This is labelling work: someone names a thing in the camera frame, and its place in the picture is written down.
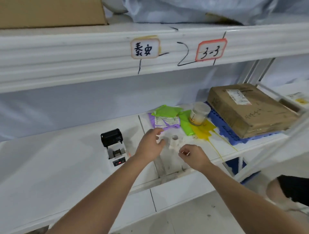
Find purple and white packet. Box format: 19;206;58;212
148;112;181;131

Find blue plastic pallet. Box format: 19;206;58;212
205;101;283;145

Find person's right forearm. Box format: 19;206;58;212
200;162;308;234

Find white label roll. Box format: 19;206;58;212
168;135;185;150

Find large white plastic bag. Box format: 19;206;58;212
122;0;309;26

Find person's right hand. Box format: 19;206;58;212
178;144;213;172

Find person's leg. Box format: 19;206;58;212
266;178;309;214

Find person's left forearm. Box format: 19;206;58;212
46;154;155;234

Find red bordered shelf label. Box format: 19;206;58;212
195;38;228;62

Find plain cardboard box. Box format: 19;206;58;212
0;0;108;29

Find person's black shorts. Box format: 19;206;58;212
277;175;309;207

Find black and white label printer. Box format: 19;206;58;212
100;128;129;168

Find brown cardboard parcel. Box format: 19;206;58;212
207;83;300;139

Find flat green packet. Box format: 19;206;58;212
151;105;184;118

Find white parcel with yellow mark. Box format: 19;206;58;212
284;91;309;107

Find white metal shelf rack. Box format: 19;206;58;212
0;22;309;234

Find yellow bordered shelf label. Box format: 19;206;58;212
130;35;161;60

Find white shipping label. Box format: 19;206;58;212
226;89;252;106

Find long green packet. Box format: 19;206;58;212
178;110;196;137

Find clear plastic cup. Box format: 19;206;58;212
189;101;211;126

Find blue plastic crate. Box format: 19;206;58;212
225;156;262;185

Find person's left hand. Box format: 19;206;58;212
135;128;167;164

